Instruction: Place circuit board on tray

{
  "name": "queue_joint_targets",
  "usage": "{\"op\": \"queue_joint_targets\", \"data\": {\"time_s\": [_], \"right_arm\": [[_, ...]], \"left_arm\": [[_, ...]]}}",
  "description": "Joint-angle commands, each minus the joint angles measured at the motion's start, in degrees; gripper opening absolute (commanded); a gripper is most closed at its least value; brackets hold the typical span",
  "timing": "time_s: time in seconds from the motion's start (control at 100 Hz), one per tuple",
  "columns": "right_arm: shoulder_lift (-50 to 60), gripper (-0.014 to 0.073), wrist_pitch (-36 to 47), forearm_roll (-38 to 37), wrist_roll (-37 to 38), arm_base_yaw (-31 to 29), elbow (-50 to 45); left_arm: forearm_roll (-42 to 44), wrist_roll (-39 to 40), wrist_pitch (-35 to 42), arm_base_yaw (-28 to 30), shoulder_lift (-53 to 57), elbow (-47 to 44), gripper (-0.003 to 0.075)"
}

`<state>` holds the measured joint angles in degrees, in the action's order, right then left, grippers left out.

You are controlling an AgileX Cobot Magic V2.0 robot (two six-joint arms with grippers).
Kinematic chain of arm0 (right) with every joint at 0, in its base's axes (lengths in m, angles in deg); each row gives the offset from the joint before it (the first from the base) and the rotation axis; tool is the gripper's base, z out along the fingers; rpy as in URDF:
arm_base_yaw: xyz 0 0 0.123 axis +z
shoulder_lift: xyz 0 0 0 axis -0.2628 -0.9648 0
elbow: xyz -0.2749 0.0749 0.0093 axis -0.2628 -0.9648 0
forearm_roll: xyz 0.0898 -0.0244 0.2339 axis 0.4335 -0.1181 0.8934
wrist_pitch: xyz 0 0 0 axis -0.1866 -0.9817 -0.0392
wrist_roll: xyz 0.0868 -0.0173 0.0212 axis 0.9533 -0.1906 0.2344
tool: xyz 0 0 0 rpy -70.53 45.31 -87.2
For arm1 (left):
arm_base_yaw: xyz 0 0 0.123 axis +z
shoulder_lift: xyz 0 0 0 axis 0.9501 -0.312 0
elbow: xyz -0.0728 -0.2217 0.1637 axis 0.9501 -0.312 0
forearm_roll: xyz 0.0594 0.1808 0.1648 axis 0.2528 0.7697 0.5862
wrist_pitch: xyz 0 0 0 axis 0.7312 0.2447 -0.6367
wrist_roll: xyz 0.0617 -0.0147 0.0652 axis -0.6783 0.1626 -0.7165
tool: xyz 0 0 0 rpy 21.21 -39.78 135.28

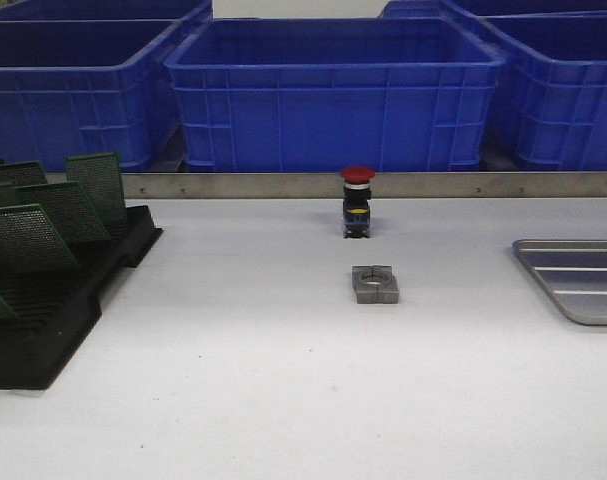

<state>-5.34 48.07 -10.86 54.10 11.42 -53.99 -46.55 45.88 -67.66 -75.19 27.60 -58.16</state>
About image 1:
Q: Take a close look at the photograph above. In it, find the black slotted board rack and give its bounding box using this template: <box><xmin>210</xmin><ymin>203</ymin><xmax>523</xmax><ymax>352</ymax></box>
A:
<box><xmin>0</xmin><ymin>204</ymin><xmax>162</xmax><ymax>390</ymax></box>

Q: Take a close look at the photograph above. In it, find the silver metal tray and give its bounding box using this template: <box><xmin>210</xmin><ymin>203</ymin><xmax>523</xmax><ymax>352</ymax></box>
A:
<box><xmin>512</xmin><ymin>239</ymin><xmax>607</xmax><ymax>326</ymax></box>

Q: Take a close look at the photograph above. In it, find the red emergency stop button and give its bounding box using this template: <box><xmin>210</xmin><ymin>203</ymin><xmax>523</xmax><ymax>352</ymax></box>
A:
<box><xmin>340</xmin><ymin>166</ymin><xmax>375</xmax><ymax>238</ymax></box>

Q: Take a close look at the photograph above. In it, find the grey metal clamp block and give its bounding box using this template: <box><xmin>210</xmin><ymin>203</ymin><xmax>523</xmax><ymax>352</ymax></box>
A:
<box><xmin>352</xmin><ymin>265</ymin><xmax>400</xmax><ymax>304</ymax></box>

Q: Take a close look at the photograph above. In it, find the centre blue plastic crate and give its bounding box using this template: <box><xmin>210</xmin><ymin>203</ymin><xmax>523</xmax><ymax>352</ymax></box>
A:
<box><xmin>166</xmin><ymin>18</ymin><xmax>503</xmax><ymax>173</ymax></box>

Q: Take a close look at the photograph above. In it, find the blue plastic crate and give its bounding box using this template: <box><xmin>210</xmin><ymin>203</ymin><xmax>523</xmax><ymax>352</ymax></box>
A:
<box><xmin>0</xmin><ymin>18</ymin><xmax>190</xmax><ymax>174</ymax></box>
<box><xmin>166</xmin><ymin>18</ymin><xmax>503</xmax><ymax>173</ymax></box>
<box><xmin>479</xmin><ymin>15</ymin><xmax>607</xmax><ymax>171</ymax></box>

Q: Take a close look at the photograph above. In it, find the far right blue crate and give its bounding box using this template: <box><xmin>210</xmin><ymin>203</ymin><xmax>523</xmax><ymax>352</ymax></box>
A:
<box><xmin>379</xmin><ymin>0</ymin><xmax>607</xmax><ymax>18</ymax></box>

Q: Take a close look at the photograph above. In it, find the left blue plastic crate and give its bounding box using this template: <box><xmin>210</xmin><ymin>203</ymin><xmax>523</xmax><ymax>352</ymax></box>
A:
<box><xmin>0</xmin><ymin>18</ymin><xmax>190</xmax><ymax>174</ymax></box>

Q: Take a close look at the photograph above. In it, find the right blue plastic crate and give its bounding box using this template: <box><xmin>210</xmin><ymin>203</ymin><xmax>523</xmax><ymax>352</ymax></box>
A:
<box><xmin>479</xmin><ymin>15</ymin><xmax>607</xmax><ymax>171</ymax></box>

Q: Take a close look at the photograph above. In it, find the far left blue crate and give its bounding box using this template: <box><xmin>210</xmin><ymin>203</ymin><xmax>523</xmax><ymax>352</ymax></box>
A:
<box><xmin>0</xmin><ymin>0</ymin><xmax>213</xmax><ymax>21</ymax></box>

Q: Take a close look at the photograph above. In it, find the metal table edge rail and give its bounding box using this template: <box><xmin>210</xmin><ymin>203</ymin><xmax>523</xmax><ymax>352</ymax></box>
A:
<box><xmin>122</xmin><ymin>171</ymin><xmax>607</xmax><ymax>199</ymax></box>

